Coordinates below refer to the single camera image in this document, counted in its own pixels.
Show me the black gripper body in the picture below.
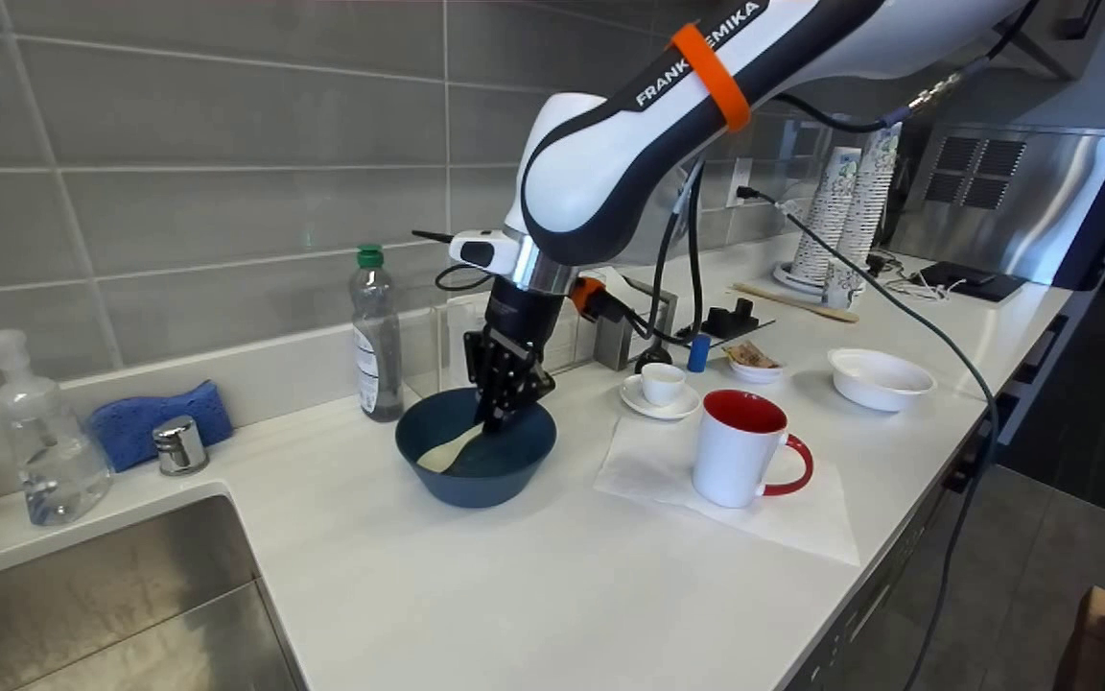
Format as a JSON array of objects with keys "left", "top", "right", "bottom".
[{"left": 465, "top": 277, "right": 572, "bottom": 387}]

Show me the cream plastic spoon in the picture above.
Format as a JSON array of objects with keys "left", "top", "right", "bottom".
[{"left": 409, "top": 425, "right": 496, "bottom": 480}]

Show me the blue bowl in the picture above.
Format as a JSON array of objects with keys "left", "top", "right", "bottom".
[{"left": 390, "top": 382, "right": 564, "bottom": 515}]

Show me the large white bowl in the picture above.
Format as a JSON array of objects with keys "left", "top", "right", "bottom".
[{"left": 823, "top": 344, "right": 941, "bottom": 419}]

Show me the metal napkin holder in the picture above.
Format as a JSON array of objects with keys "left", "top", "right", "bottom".
[{"left": 592, "top": 279, "right": 681, "bottom": 375}]

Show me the clear bottle green cap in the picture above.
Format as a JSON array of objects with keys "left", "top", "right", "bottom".
[{"left": 344, "top": 243, "right": 406, "bottom": 425}]

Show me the small white saucer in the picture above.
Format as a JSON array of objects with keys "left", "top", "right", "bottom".
[{"left": 613, "top": 373, "right": 703, "bottom": 425}]

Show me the small white cup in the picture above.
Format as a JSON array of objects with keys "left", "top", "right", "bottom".
[{"left": 636, "top": 359, "right": 691, "bottom": 409}]

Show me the white mug red inside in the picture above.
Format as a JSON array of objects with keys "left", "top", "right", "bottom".
[{"left": 685, "top": 387, "right": 819, "bottom": 515}]

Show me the black clamp object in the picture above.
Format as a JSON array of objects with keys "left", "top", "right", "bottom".
[{"left": 703, "top": 290, "right": 784, "bottom": 341}]

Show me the small dish with packets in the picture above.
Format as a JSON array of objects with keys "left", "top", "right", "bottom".
[{"left": 722, "top": 335, "right": 791, "bottom": 390}]

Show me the round metal knob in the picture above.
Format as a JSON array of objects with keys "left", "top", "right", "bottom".
[{"left": 148, "top": 409, "right": 216, "bottom": 480}]

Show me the white paper napkin sheet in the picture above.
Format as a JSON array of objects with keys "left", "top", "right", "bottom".
[{"left": 592, "top": 409, "right": 865, "bottom": 573}]

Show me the blue sponge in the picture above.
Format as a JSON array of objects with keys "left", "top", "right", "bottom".
[{"left": 83, "top": 375, "right": 239, "bottom": 477}]

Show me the clear pump soap dispenser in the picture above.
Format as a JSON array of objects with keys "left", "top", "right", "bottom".
[{"left": 0, "top": 325, "right": 120, "bottom": 535}]

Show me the stainless steel sink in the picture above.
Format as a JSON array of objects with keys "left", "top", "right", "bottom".
[{"left": 0, "top": 490, "right": 315, "bottom": 691}]

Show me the stainless steel appliance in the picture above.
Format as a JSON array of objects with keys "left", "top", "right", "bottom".
[{"left": 890, "top": 119, "right": 1105, "bottom": 290}]

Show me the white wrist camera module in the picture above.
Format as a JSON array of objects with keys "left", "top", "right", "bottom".
[{"left": 445, "top": 228, "right": 507, "bottom": 277}]

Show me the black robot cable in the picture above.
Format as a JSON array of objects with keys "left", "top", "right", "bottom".
[{"left": 409, "top": 148, "right": 716, "bottom": 375}]

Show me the long dark power cable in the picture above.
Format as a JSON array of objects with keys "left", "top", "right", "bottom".
[{"left": 734, "top": 180, "right": 1003, "bottom": 691}]

